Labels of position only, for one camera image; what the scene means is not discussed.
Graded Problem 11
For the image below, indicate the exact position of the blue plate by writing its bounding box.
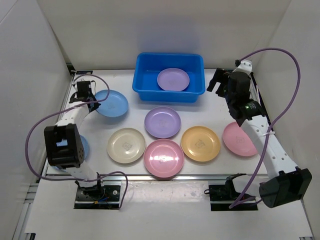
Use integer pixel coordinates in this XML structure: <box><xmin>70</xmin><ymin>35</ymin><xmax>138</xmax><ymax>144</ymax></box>
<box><xmin>53</xmin><ymin>135</ymin><xmax>90</xmax><ymax>172</ymax></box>
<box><xmin>96</xmin><ymin>90</ymin><xmax>129</xmax><ymax>118</ymax></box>

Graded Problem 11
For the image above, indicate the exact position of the purple plate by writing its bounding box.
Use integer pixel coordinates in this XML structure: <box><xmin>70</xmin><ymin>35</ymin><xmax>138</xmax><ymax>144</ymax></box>
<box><xmin>144</xmin><ymin>106</ymin><xmax>182</xmax><ymax>139</ymax></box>
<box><xmin>157</xmin><ymin>68</ymin><xmax>190</xmax><ymax>92</ymax></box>

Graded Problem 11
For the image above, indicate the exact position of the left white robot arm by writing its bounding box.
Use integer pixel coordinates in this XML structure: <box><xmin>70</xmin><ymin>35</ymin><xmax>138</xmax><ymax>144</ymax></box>
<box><xmin>44</xmin><ymin>81</ymin><xmax>105</xmax><ymax>200</ymax></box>

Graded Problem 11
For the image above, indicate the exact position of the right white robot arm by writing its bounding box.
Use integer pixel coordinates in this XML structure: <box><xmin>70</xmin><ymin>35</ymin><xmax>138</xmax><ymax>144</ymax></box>
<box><xmin>206</xmin><ymin>68</ymin><xmax>312</xmax><ymax>208</ymax></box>

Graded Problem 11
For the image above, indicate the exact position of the blue plastic bin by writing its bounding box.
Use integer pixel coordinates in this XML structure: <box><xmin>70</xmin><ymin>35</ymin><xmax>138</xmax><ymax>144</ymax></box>
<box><xmin>132</xmin><ymin>52</ymin><xmax>206</xmax><ymax>103</ymax></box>

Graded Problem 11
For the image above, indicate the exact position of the pink plate right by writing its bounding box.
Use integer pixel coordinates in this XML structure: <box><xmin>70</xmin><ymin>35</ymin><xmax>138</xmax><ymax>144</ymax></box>
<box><xmin>222</xmin><ymin>122</ymin><xmax>258</xmax><ymax>157</ymax></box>

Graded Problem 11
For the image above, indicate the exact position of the pink plate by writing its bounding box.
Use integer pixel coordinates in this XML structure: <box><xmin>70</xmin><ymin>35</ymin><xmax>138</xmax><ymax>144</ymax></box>
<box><xmin>222</xmin><ymin>122</ymin><xmax>258</xmax><ymax>157</ymax></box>
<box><xmin>143</xmin><ymin>138</ymin><xmax>185</xmax><ymax>179</ymax></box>

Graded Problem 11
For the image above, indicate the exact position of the cream plate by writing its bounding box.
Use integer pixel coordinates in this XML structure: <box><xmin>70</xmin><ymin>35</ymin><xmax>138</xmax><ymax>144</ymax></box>
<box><xmin>106</xmin><ymin>128</ymin><xmax>146</xmax><ymax>164</ymax></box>

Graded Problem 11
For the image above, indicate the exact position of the yellow plate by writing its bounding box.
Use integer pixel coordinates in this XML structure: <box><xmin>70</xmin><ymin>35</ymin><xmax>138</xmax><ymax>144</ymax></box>
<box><xmin>180</xmin><ymin>126</ymin><xmax>221</xmax><ymax>163</ymax></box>

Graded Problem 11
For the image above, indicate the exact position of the pink plate centre front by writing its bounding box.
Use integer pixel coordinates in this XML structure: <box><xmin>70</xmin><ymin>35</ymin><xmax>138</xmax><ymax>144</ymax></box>
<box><xmin>143</xmin><ymin>138</ymin><xmax>185</xmax><ymax>179</ymax></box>

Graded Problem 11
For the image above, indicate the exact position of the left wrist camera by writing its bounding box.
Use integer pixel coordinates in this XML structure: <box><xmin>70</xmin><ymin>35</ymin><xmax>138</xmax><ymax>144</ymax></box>
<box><xmin>71</xmin><ymin>76</ymin><xmax>96</xmax><ymax>86</ymax></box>

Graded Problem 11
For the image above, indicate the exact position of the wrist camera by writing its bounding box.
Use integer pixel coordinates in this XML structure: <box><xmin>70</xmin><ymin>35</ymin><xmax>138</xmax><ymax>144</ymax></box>
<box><xmin>71</xmin><ymin>76</ymin><xmax>96</xmax><ymax>86</ymax></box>
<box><xmin>233</xmin><ymin>59</ymin><xmax>253</xmax><ymax>75</ymax></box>

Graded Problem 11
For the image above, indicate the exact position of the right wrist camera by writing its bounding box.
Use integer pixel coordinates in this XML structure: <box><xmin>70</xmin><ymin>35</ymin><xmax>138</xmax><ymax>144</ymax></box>
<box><xmin>233</xmin><ymin>59</ymin><xmax>253</xmax><ymax>75</ymax></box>

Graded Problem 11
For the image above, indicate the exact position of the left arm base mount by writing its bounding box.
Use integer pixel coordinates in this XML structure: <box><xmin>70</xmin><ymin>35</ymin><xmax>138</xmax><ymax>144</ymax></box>
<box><xmin>73</xmin><ymin>181</ymin><xmax>122</xmax><ymax>210</ymax></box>

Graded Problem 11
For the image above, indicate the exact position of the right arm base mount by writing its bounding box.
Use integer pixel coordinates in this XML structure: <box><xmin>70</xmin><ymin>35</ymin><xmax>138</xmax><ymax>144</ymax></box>
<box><xmin>203</xmin><ymin>173</ymin><xmax>258</xmax><ymax>212</ymax></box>

